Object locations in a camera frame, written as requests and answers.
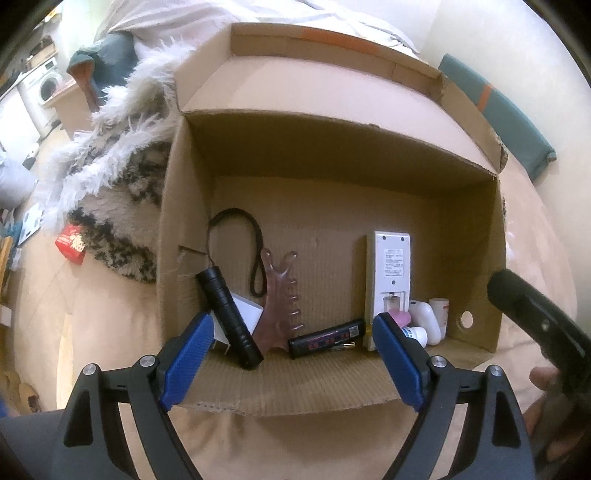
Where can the cardboard box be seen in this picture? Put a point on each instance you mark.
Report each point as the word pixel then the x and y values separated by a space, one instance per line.
pixel 300 207

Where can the translucent pink comb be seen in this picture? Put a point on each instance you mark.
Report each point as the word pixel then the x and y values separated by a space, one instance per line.
pixel 277 304

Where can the white bottle with blue label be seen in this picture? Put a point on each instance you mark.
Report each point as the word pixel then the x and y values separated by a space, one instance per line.
pixel 415 333

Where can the white bed sheet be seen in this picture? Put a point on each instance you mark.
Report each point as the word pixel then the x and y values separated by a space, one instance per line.
pixel 231 11

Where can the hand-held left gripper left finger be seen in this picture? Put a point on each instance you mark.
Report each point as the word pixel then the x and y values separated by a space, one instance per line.
pixel 184 364

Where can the white charger plug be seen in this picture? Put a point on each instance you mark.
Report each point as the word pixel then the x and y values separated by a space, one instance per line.
pixel 247 314

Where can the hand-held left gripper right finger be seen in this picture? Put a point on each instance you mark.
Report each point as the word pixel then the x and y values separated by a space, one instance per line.
pixel 399 364

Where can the white and teal box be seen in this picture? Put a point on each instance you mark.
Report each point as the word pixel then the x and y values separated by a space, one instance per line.
pixel 30 224

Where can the teal garment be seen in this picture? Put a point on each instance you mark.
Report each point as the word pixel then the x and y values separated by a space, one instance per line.
pixel 111 55

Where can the white remote control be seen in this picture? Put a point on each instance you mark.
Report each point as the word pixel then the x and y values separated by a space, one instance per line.
pixel 390 258

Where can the black battery pack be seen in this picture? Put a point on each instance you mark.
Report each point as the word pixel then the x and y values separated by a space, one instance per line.
pixel 323 341

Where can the fluffy white throw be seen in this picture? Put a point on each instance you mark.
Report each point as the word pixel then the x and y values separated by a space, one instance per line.
pixel 115 161

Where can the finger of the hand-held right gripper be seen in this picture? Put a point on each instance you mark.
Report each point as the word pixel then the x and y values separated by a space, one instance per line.
pixel 517 300

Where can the white washing machine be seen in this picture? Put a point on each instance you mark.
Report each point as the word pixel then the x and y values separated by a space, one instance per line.
pixel 46 85

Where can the teal cushion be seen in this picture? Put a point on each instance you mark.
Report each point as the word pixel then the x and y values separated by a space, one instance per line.
pixel 503 124

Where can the red packet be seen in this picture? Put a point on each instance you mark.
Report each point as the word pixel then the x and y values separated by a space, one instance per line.
pixel 69 242

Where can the pink rounded case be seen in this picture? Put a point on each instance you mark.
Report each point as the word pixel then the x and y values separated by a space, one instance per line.
pixel 400 318

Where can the person's grey trousers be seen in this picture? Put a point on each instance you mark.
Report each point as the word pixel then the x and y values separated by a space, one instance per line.
pixel 23 443

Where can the person's right hand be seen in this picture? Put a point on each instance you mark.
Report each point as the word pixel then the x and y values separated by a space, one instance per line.
pixel 544 379

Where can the white bottle with red label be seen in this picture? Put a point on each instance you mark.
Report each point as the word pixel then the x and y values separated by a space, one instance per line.
pixel 441 311

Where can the white square plastic bottle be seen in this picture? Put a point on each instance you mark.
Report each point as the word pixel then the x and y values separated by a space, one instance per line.
pixel 427 321

